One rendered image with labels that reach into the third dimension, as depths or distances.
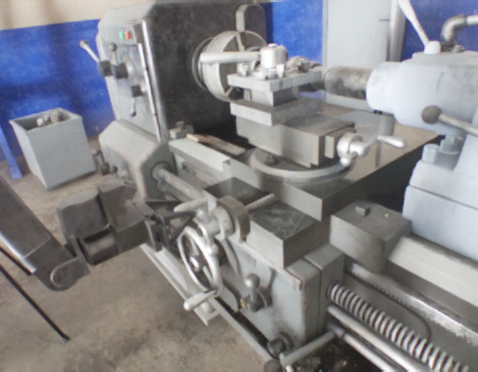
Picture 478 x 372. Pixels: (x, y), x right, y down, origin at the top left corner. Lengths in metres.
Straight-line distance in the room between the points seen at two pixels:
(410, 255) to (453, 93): 0.32
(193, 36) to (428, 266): 1.08
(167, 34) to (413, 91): 0.87
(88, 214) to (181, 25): 0.91
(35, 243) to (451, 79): 0.76
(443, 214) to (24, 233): 0.72
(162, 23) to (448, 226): 1.07
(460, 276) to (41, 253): 0.69
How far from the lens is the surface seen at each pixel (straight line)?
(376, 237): 0.70
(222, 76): 1.20
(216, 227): 0.72
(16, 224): 0.57
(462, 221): 0.74
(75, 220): 0.60
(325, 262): 0.74
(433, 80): 0.76
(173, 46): 1.33
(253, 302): 0.82
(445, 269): 0.72
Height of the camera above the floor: 1.28
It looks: 28 degrees down
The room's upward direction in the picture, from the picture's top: 6 degrees counter-clockwise
